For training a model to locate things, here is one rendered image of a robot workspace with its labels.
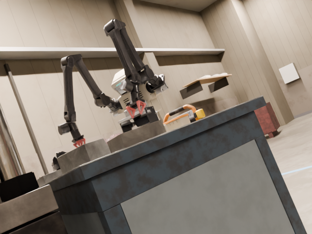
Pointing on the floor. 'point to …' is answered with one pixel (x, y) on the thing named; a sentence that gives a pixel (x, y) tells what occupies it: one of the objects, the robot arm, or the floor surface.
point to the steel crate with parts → (268, 120)
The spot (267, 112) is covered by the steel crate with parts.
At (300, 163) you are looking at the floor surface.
